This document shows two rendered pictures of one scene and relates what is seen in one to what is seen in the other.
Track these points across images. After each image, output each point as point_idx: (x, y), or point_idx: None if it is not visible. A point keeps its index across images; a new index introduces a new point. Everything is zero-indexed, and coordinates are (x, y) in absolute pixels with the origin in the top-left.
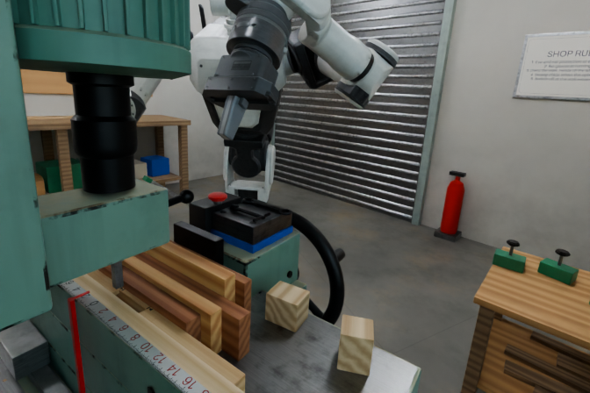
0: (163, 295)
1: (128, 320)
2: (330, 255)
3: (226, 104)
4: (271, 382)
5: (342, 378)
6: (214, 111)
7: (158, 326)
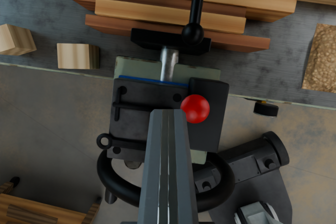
0: None
1: None
2: (102, 172)
3: (177, 189)
4: None
5: (23, 24)
6: None
7: None
